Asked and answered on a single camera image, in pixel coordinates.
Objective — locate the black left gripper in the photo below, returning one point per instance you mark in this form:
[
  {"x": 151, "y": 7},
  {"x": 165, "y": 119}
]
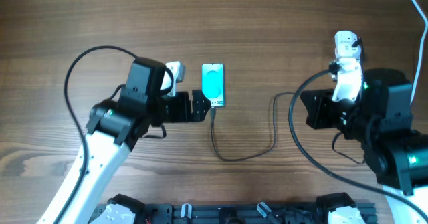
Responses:
[{"x": 197, "y": 112}]

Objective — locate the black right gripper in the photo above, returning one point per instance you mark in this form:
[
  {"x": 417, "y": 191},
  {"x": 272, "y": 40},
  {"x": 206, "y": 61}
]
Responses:
[{"x": 318, "y": 108}]

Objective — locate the smartphone with teal screen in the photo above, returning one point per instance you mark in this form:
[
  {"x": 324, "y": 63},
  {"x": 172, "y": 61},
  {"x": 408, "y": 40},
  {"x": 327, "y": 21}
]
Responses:
[{"x": 213, "y": 83}]

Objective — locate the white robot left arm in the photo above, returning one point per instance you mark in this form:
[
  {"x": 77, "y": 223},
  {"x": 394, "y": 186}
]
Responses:
[{"x": 113, "y": 130}]

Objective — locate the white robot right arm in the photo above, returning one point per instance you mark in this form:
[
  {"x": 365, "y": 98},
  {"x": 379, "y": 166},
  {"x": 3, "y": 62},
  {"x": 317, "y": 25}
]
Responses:
[{"x": 381, "y": 120}]

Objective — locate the white power strip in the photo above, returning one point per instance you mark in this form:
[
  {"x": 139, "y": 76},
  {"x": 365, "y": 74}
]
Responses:
[{"x": 348, "y": 45}]

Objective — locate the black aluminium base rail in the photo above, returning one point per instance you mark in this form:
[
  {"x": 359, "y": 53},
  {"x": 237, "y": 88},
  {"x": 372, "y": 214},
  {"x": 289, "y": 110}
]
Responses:
[{"x": 332, "y": 208}]

